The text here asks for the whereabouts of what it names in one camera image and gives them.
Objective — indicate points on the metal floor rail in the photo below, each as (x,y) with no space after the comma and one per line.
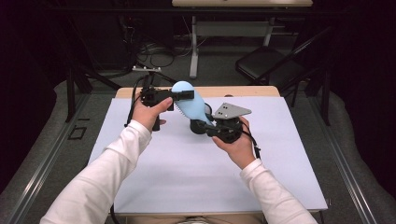
(46,158)
(345,168)

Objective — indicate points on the person's left hand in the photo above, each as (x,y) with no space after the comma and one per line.
(148,115)

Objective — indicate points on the black metal stand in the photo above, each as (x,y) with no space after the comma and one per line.
(71,93)
(326,99)

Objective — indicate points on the black mesh cup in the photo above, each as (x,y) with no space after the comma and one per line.
(194,127)

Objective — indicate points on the black folding chair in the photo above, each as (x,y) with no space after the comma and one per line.
(264,62)

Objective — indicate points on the wooden table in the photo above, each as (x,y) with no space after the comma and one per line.
(236,91)

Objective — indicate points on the white table sheet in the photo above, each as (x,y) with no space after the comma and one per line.
(186,174)

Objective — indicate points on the light blue hairbrush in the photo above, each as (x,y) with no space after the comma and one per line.
(193,107)

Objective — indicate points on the person's right hand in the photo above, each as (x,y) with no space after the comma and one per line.
(243,149)

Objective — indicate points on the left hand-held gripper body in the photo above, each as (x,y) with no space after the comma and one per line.
(152,95)

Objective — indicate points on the white-framed desk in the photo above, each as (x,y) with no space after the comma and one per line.
(230,28)

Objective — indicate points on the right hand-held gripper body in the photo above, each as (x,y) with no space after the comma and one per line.
(232,110)

